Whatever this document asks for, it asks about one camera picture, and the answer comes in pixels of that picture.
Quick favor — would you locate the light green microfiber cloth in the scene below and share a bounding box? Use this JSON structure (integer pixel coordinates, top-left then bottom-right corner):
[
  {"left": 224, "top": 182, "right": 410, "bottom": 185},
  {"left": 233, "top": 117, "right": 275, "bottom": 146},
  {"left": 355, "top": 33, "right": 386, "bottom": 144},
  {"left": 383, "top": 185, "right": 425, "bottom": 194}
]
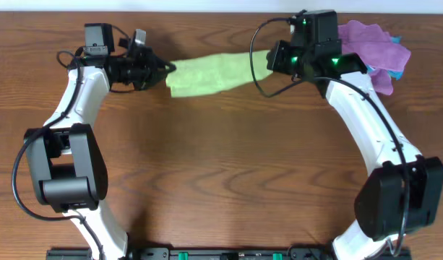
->
[{"left": 165, "top": 50, "right": 272, "bottom": 98}]

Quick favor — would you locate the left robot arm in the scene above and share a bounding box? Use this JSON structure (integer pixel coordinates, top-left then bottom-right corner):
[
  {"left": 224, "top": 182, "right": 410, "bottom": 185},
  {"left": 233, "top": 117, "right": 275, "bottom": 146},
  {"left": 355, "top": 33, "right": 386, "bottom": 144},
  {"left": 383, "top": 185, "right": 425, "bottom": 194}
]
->
[{"left": 12, "top": 23, "right": 176, "bottom": 259}]

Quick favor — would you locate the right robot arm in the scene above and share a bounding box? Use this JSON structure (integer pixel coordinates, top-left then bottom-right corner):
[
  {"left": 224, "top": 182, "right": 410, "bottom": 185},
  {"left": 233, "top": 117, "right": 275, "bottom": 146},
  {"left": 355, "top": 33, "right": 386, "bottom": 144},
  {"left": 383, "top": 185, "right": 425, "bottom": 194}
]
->
[{"left": 267, "top": 40, "right": 443, "bottom": 259}]

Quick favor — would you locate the purple microfiber cloth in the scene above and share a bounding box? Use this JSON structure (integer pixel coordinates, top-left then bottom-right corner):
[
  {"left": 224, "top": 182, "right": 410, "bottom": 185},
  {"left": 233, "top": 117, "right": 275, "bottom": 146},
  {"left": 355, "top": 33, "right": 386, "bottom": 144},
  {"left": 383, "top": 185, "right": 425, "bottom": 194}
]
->
[{"left": 338, "top": 20, "right": 411, "bottom": 95}]

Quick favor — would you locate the blue microfiber cloth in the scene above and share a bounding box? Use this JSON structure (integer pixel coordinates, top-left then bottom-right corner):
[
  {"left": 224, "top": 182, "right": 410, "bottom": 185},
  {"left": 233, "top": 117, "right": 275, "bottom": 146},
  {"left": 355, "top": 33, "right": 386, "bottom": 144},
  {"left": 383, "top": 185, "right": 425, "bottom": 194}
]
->
[{"left": 366, "top": 36, "right": 404, "bottom": 80}]

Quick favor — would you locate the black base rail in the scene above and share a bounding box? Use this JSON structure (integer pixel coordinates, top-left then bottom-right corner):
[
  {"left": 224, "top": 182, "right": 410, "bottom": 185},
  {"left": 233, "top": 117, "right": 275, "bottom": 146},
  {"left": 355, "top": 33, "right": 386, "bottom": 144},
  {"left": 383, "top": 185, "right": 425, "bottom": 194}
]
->
[{"left": 46, "top": 247, "right": 413, "bottom": 260}]

